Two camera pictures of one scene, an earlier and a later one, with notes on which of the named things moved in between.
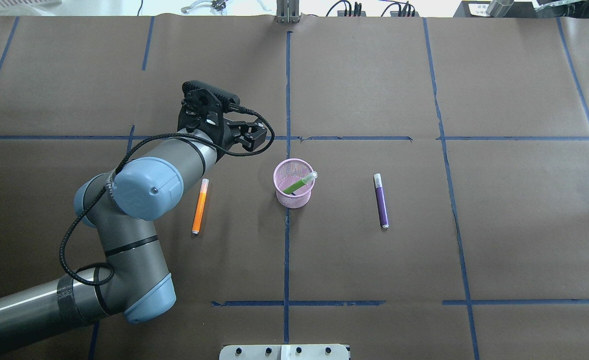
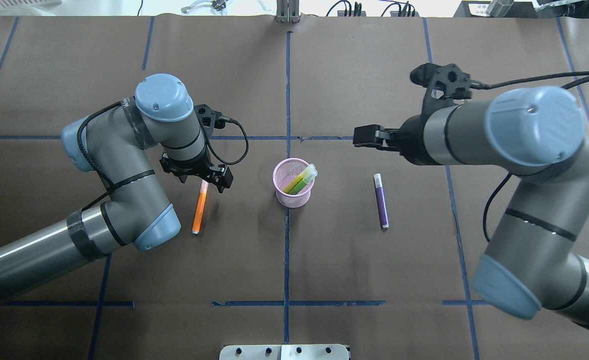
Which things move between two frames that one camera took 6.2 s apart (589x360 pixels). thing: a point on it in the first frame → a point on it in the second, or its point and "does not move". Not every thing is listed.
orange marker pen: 200,207 does not move
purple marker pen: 381,200 does not move
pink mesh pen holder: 286,173 does not move
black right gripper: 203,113 → 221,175
